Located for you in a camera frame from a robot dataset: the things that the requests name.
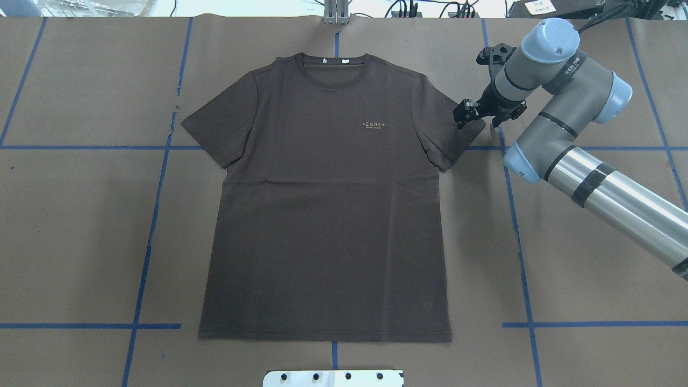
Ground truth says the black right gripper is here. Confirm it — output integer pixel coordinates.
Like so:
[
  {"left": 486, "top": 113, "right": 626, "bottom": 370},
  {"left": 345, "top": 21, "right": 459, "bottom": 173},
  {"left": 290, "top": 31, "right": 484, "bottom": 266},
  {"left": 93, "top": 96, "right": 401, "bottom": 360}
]
[{"left": 454, "top": 42, "right": 527, "bottom": 130}]

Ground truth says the aluminium frame post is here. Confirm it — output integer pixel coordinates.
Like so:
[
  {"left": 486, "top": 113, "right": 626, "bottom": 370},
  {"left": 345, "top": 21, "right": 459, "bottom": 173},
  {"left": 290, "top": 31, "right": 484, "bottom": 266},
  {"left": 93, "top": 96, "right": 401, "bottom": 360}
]
[{"left": 320, "top": 0, "right": 350, "bottom": 25}]

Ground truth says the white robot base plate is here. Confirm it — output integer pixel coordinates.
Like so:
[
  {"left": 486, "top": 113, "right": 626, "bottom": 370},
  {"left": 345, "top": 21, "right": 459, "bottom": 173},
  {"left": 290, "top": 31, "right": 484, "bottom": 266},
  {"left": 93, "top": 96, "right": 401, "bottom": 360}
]
[{"left": 262, "top": 369, "right": 405, "bottom": 386}]

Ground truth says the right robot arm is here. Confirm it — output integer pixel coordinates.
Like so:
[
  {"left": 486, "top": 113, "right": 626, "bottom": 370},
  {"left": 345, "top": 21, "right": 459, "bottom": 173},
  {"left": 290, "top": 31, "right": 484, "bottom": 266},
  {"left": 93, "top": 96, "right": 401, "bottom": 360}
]
[{"left": 454, "top": 18, "right": 687, "bottom": 279}]

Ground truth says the dark brown t-shirt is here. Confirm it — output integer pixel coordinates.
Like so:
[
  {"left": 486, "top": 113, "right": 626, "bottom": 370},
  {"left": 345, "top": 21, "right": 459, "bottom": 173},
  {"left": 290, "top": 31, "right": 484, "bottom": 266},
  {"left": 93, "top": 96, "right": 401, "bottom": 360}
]
[{"left": 182, "top": 53, "right": 485, "bottom": 343}]

